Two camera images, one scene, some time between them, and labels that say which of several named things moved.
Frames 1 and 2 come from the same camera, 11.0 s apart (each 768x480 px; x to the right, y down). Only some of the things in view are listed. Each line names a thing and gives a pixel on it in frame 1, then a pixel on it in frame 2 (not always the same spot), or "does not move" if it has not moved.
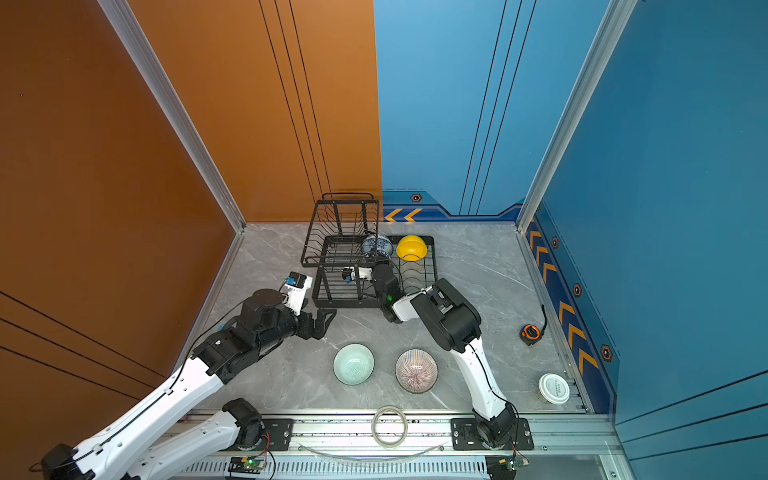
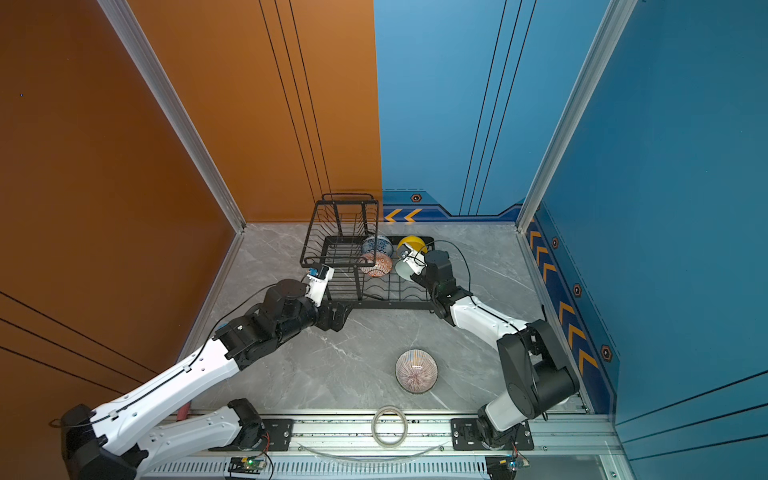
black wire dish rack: [345, 243] does not move
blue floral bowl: [377, 246] does not move
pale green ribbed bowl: [354, 364] → [403, 270]
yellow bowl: [411, 248] does not move
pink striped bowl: [416, 370] does not move
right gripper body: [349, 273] → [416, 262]
